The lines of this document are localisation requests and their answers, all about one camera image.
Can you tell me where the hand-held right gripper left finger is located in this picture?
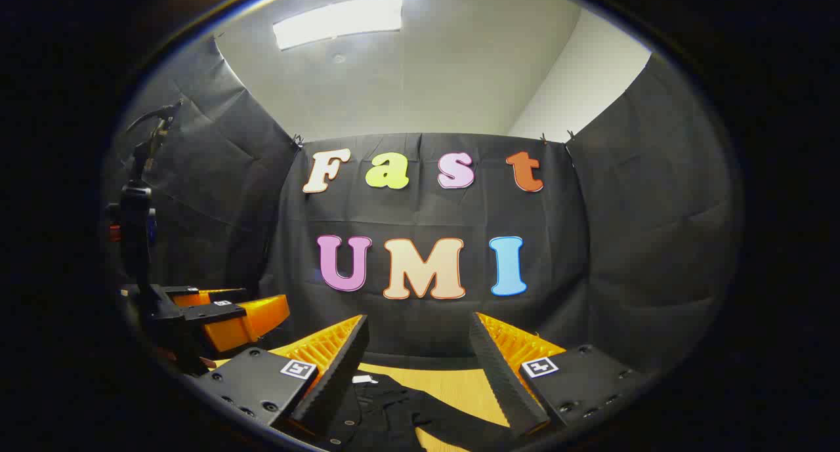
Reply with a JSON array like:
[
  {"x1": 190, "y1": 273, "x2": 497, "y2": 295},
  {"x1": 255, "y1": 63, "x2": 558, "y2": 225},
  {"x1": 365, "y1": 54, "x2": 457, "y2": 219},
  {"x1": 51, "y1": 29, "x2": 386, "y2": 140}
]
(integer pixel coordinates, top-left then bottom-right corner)
[{"x1": 190, "y1": 314, "x2": 370, "y2": 440}]

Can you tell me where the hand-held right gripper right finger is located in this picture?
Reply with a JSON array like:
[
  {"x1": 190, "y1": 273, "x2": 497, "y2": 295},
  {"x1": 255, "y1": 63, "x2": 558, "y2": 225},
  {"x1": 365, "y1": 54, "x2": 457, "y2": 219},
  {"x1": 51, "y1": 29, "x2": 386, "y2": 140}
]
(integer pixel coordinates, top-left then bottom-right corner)
[{"x1": 468, "y1": 312, "x2": 654, "y2": 438}]

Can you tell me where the black jacket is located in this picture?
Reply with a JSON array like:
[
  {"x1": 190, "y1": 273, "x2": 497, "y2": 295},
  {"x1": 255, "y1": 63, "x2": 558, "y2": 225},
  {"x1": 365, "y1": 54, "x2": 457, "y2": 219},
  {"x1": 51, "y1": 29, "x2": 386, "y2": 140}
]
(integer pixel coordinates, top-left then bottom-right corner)
[{"x1": 308, "y1": 372, "x2": 519, "y2": 452}]

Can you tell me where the black backdrop cloth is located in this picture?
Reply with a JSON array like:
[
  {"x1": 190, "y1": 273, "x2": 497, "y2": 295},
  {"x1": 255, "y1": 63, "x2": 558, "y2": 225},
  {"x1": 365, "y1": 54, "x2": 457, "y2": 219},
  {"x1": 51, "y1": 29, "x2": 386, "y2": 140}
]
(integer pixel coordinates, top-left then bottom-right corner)
[{"x1": 105, "y1": 35, "x2": 742, "y2": 374}]

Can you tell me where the ceiling light panel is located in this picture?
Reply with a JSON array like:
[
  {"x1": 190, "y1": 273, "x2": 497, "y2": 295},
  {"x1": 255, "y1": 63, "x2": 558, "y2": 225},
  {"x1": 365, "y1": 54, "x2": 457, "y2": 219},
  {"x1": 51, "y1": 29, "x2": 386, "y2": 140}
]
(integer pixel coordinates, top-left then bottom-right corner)
[{"x1": 272, "y1": 0, "x2": 404, "y2": 51}]

